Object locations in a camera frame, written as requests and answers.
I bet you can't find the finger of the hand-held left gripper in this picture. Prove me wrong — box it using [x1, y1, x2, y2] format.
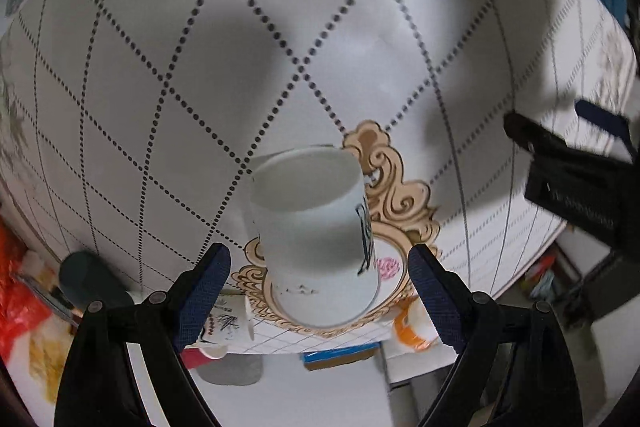
[574, 99, 632, 148]
[503, 111, 568, 160]

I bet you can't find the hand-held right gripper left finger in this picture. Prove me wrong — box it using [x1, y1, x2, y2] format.
[54, 243, 232, 427]

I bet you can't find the dark green cylinder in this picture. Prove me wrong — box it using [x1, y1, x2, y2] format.
[58, 251, 135, 309]

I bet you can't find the white dotted diamond tablecloth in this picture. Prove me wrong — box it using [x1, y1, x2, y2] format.
[0, 0, 640, 353]

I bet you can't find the red orange plastic bag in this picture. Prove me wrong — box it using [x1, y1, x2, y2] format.
[0, 217, 61, 363]

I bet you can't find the black box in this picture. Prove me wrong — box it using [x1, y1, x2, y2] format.
[582, 249, 640, 320]

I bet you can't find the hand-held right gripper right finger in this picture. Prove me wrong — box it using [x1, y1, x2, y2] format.
[407, 244, 584, 427]

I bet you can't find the blue edged cardboard box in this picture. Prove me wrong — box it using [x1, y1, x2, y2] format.
[300, 341, 383, 372]

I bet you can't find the small printed white cup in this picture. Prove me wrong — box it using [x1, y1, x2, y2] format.
[196, 291, 257, 359]

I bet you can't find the orange and white toy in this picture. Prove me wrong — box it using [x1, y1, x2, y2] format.
[392, 299, 441, 354]

